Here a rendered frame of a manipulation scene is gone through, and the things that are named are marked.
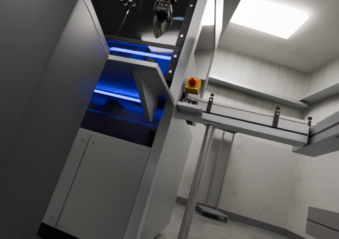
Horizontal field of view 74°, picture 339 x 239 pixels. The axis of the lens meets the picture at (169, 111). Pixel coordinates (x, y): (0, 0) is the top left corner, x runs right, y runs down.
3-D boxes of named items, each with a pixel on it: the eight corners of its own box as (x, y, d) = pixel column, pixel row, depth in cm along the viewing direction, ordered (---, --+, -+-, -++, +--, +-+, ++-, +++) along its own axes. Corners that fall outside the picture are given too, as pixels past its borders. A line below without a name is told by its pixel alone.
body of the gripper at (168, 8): (152, 10, 102) (159, -12, 105) (155, 22, 110) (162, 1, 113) (168, 13, 101) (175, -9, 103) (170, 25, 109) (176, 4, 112)
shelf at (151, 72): (73, 84, 147) (74, 81, 147) (175, 108, 129) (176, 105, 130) (11, 41, 102) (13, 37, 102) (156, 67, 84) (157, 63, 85)
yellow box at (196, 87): (185, 93, 130) (189, 81, 131) (198, 95, 128) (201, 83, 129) (184, 87, 122) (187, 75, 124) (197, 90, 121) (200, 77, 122)
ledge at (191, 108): (180, 112, 134) (181, 109, 135) (202, 117, 131) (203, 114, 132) (177, 104, 121) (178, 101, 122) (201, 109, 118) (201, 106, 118)
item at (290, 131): (177, 112, 130) (184, 87, 133) (181, 119, 144) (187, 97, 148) (308, 142, 112) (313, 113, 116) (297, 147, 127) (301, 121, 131)
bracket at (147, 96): (146, 121, 122) (153, 99, 125) (151, 122, 121) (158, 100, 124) (122, 99, 90) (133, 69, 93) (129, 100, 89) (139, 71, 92)
